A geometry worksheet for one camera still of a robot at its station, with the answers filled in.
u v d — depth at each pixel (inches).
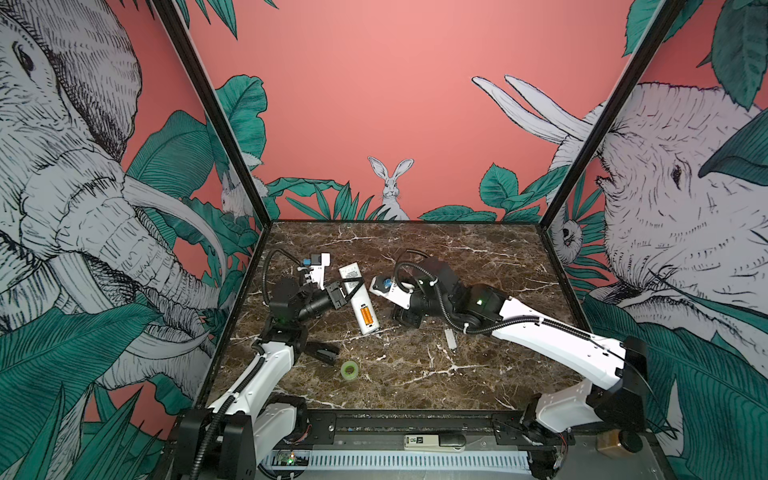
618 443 25.9
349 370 32.9
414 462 27.6
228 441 15.7
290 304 23.4
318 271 27.6
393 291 22.8
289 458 27.5
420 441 27.1
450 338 35.6
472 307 19.8
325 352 33.6
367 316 29.2
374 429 29.4
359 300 29.0
